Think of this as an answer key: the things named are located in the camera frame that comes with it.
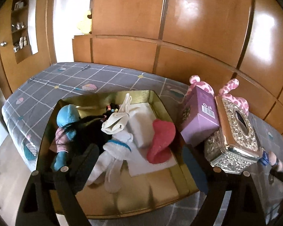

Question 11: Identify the blue plush doll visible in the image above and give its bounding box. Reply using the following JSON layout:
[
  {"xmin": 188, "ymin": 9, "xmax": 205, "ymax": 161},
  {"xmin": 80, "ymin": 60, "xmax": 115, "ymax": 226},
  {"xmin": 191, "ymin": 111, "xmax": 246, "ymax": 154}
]
[{"xmin": 49, "ymin": 105, "xmax": 81, "ymax": 172}]

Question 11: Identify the white sock pair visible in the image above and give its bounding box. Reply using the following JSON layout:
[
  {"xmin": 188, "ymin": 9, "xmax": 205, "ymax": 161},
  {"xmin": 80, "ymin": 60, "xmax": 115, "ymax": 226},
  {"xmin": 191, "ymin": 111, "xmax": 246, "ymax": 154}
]
[{"xmin": 86, "ymin": 130, "xmax": 134, "ymax": 194}]

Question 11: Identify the cream cloth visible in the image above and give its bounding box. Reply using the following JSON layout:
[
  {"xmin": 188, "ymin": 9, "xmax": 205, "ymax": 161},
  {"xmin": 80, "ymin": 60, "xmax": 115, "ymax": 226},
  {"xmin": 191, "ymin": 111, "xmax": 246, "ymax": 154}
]
[{"xmin": 101, "ymin": 93, "xmax": 139, "ymax": 135}]

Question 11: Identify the red knitted hat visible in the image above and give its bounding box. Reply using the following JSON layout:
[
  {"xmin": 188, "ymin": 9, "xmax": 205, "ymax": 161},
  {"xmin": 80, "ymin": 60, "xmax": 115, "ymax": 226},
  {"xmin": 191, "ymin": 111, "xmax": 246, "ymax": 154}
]
[{"xmin": 147, "ymin": 119, "xmax": 176, "ymax": 164}]

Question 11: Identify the white dotted towel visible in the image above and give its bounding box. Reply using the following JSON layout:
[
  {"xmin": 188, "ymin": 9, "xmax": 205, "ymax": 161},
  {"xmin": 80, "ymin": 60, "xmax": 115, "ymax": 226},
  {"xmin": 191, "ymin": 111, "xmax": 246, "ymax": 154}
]
[{"xmin": 126, "ymin": 103, "xmax": 177, "ymax": 177}]

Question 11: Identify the white foam block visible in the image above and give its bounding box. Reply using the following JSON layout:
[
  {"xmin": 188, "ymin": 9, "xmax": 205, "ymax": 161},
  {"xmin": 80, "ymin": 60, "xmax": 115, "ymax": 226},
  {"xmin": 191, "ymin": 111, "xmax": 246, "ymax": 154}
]
[{"xmin": 128, "ymin": 113, "xmax": 156, "ymax": 148}]

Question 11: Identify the ornate silver tissue box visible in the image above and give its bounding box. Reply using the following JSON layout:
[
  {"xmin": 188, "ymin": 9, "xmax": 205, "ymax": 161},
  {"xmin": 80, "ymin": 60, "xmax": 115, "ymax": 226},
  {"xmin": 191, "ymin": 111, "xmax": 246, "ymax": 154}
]
[{"xmin": 204, "ymin": 96, "xmax": 263, "ymax": 174}]

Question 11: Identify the grey checked bed sheet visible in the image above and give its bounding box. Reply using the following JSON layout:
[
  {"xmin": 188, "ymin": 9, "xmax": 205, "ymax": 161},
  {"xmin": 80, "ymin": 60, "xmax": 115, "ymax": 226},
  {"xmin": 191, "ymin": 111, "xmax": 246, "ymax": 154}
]
[{"xmin": 2, "ymin": 63, "xmax": 283, "ymax": 225}]

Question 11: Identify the gold metal tray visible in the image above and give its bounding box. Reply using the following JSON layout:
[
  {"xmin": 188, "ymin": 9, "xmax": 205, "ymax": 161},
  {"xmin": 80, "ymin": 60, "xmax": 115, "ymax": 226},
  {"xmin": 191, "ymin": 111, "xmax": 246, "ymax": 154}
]
[{"xmin": 36, "ymin": 89, "xmax": 200, "ymax": 219}]

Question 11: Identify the purple cardboard box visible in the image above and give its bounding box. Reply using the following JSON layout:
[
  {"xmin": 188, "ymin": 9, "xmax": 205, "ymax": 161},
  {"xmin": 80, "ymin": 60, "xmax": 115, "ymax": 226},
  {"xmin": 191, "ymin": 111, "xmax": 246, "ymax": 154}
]
[{"xmin": 179, "ymin": 86, "xmax": 220, "ymax": 147}]

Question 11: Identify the pink spotted plush toy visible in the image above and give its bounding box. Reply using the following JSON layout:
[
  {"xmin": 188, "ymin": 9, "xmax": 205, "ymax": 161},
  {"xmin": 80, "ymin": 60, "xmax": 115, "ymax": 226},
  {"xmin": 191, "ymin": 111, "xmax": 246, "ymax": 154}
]
[{"xmin": 182, "ymin": 75, "xmax": 249, "ymax": 116}]

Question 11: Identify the wooden shelf cabinet door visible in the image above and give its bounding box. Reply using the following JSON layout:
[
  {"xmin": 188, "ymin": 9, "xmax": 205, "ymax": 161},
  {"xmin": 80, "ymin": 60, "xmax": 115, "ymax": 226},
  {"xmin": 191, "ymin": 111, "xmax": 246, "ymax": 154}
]
[{"xmin": 0, "ymin": 0, "xmax": 57, "ymax": 98}]

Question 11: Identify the wooden wardrobe wall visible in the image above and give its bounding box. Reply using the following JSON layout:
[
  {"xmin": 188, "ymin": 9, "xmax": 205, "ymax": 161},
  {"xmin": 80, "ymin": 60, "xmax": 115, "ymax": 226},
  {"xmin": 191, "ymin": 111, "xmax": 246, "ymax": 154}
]
[{"xmin": 72, "ymin": 0, "xmax": 283, "ymax": 136}]

